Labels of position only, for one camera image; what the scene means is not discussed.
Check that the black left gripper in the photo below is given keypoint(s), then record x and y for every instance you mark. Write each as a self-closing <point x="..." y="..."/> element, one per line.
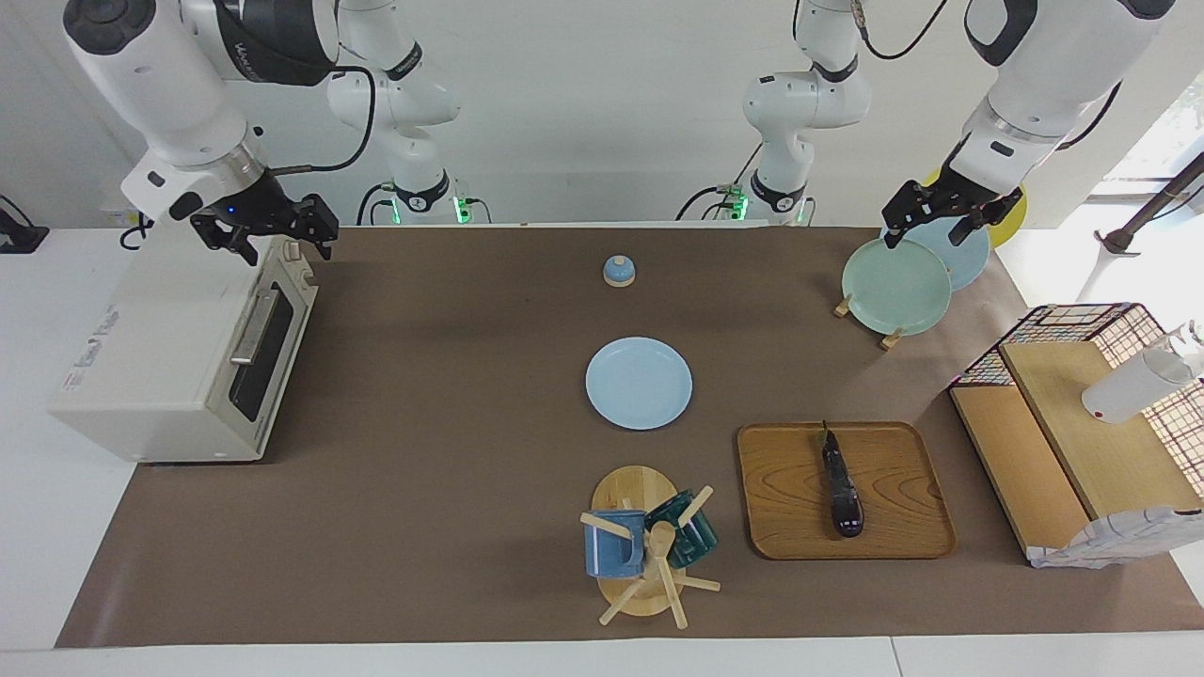
<point x="959" y="195"/>

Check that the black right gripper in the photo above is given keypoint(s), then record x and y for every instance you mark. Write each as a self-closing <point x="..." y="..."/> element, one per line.
<point x="254" y="207"/>

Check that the glass oven door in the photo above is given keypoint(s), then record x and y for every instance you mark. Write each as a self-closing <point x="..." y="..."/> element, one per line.
<point x="282" y="324"/>

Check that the dark purple eggplant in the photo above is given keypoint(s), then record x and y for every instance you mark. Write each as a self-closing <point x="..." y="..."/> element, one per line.
<point x="840" y="489"/>

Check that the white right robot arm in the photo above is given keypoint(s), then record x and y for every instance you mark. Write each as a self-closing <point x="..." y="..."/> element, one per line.
<point x="160" y="85"/>

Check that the cream toaster oven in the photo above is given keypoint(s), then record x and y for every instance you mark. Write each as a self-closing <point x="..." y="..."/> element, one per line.
<point x="141" y="348"/>

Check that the light blue racked plate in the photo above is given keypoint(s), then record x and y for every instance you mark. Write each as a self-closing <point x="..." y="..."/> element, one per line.
<point x="969" y="263"/>

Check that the yellow plate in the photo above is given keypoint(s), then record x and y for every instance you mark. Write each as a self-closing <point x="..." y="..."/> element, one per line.
<point x="1011" y="224"/>

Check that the pale green plate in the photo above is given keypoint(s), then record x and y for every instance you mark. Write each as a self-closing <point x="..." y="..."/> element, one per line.
<point x="898" y="287"/>

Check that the wooden plate rack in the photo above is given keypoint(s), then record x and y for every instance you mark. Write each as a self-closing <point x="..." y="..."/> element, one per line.
<point x="891" y="339"/>

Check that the white power strip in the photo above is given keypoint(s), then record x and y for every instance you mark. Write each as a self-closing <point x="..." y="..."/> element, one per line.
<point x="113" y="217"/>

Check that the black metal stand pole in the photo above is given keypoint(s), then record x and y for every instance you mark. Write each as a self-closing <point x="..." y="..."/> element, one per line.
<point x="1143" y="218"/>

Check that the white cylindrical object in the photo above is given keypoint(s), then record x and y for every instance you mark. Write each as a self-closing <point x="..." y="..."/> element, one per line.
<point x="1129" y="390"/>

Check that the black clamp device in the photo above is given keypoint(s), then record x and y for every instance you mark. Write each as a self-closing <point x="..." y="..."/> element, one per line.
<point x="19" y="237"/>

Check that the wooden shelf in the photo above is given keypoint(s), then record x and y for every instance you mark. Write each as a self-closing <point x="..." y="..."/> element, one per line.
<point x="1101" y="451"/>

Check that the brown table mat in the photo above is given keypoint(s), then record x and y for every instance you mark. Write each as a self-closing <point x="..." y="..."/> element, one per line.
<point x="451" y="470"/>

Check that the brown wooden tray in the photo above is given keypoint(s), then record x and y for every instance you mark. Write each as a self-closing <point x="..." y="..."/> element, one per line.
<point x="790" y="508"/>

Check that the patterned white cloth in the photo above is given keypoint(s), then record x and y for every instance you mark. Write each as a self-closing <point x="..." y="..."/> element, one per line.
<point x="1119" y="541"/>

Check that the dark green mug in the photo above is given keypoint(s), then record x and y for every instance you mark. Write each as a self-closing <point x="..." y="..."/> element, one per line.
<point x="691" y="541"/>

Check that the wooden mug tree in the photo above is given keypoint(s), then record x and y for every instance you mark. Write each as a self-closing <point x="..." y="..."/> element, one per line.
<point x="635" y="489"/>

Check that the blue mug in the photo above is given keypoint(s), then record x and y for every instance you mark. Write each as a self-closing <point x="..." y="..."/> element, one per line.
<point x="609" y="555"/>

